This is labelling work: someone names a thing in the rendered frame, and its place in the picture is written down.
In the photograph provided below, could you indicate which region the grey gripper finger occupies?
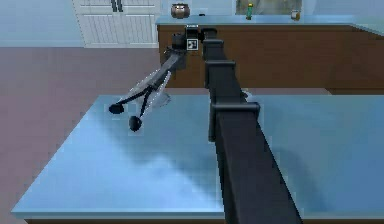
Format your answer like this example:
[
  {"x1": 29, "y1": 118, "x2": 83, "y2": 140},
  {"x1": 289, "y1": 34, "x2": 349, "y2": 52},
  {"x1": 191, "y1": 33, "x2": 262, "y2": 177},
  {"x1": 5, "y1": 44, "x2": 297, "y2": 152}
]
[{"x1": 128, "y1": 88, "x2": 155, "y2": 133}]

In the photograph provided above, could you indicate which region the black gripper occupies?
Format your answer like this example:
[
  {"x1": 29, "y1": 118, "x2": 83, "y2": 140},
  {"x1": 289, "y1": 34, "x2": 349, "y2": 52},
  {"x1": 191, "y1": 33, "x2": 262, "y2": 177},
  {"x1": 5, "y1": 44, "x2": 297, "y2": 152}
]
[{"x1": 108, "y1": 32, "x2": 188, "y2": 116}]

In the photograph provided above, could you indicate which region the blue top table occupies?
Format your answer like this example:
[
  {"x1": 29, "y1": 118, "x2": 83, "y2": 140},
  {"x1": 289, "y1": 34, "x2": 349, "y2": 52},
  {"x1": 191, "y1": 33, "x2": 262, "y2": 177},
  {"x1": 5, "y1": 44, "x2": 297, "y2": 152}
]
[{"x1": 10, "y1": 94, "x2": 384, "y2": 224}]

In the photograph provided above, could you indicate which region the white slatted cupboard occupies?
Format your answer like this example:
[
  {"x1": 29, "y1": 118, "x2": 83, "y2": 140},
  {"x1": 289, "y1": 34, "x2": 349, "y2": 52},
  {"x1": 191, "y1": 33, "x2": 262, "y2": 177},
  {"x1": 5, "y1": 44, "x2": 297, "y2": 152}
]
[{"x1": 72, "y1": 0, "x2": 161, "y2": 49}]

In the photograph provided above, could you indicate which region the brown round pot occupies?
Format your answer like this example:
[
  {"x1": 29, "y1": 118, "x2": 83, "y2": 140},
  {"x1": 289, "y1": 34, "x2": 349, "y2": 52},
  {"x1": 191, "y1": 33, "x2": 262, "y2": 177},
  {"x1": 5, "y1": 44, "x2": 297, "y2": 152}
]
[{"x1": 170, "y1": 2, "x2": 191, "y2": 20}]

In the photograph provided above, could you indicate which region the green bottle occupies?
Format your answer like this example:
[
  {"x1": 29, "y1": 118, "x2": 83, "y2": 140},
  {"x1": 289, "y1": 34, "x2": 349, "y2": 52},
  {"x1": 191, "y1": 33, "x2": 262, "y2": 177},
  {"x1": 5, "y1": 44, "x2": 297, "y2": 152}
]
[{"x1": 245, "y1": 2, "x2": 255, "y2": 21}]

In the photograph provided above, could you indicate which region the brown counter with blue top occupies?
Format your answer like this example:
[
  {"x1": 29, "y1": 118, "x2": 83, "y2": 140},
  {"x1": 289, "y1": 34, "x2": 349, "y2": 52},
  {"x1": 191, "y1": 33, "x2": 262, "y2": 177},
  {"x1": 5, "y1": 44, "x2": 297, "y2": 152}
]
[{"x1": 155, "y1": 14, "x2": 384, "y2": 96}]

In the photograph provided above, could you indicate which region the window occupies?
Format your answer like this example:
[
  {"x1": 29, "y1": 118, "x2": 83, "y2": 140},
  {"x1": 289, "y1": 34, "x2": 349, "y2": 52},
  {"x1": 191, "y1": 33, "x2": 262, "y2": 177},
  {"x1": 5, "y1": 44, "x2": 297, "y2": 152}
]
[{"x1": 235, "y1": 0, "x2": 303, "y2": 16}]

